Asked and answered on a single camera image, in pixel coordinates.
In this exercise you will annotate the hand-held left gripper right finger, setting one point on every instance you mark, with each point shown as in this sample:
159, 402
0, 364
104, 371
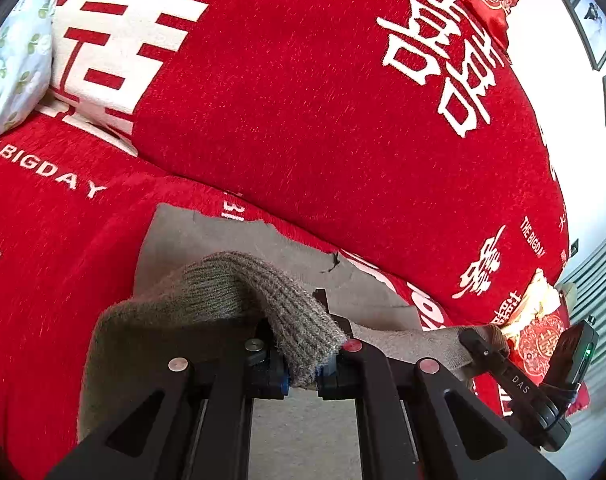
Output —
327, 377

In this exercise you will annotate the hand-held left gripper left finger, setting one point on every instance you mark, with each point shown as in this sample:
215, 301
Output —
274, 379

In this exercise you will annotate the grey knit sweater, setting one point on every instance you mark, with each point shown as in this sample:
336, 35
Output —
208, 285

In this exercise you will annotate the white floral pillow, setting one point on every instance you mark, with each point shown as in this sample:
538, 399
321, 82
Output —
18, 60

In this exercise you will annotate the red printed sofa cover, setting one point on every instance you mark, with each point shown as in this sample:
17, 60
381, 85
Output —
308, 110

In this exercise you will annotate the grey corrugated panel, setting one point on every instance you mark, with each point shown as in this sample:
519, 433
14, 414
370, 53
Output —
600, 270

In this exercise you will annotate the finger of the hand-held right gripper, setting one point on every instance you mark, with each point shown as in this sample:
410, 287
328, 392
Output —
493, 362

